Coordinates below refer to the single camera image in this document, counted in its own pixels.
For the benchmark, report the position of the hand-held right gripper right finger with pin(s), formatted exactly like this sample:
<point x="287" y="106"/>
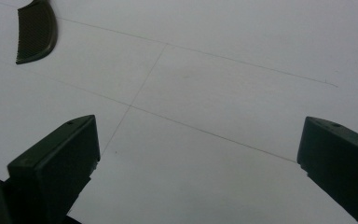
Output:
<point x="341" y="161"/>

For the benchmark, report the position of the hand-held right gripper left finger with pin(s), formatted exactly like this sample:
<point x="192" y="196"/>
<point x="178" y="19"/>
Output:
<point x="52" y="165"/>

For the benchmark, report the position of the dark curved comb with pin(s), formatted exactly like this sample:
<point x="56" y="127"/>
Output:
<point x="37" y="31"/>

